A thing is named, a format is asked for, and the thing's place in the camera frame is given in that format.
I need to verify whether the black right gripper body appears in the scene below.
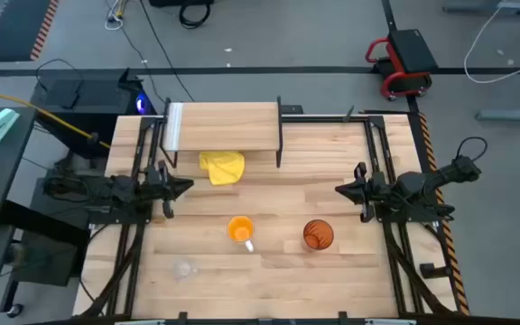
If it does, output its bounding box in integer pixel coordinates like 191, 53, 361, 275
354, 161, 386, 223

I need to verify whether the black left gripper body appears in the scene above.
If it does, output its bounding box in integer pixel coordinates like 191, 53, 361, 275
144, 160, 175, 220

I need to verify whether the red faceted plastic tumbler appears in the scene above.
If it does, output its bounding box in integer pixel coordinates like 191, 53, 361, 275
302, 218, 335, 252

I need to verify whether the white and yellow mug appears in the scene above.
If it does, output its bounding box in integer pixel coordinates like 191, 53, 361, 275
227, 215, 255, 254

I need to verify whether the small clear glass cup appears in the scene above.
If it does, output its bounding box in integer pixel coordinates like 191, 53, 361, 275
172, 255, 200, 282

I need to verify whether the yellow cloth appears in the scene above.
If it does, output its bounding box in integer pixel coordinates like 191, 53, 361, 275
199, 151, 246, 186

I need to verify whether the orange black hazard strip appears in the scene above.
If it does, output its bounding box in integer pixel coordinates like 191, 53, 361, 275
417, 112, 471, 317

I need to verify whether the black clamp block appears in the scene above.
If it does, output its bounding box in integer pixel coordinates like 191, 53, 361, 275
420, 263, 453, 280

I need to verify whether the black computer tower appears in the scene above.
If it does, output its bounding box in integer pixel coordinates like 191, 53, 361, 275
29, 67, 157, 159

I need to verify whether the black cart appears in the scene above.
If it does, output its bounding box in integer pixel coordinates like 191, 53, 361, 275
0, 198, 92, 317

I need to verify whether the red and black rolling stool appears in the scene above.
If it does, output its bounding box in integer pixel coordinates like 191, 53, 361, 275
365, 29, 440, 101

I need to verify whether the mint green stapler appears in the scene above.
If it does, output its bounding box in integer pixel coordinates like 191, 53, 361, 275
0, 107, 21, 144

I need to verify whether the black box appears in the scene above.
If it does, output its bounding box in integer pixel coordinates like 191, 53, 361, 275
148, 0, 215, 8

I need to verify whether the black mat with orange stripes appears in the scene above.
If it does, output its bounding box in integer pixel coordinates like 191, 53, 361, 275
0, 0, 60, 63

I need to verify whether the grey metal table base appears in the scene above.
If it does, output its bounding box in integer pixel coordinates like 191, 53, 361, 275
442, 0, 520, 14

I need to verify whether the black aluminium rig frame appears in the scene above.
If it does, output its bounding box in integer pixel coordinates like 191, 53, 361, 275
83, 106, 458, 325

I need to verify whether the wooden shelf with black frame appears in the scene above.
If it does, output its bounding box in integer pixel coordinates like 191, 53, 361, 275
159, 96, 284, 169

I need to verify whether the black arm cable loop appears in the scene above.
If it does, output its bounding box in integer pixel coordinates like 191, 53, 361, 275
456, 136, 489, 163

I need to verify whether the black floor cable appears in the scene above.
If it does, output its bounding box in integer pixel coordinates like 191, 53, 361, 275
138, 0, 196, 103

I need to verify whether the yellow cable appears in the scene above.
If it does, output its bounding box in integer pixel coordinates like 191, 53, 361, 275
0, 86, 112, 150

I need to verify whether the coiled black cable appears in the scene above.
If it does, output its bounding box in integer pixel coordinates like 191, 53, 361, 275
178, 3, 211, 31

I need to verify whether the white cable bundle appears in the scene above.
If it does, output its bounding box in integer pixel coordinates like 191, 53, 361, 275
104, 0, 130, 32

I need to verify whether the white floor cable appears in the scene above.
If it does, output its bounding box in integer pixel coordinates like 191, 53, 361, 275
462, 6, 520, 85

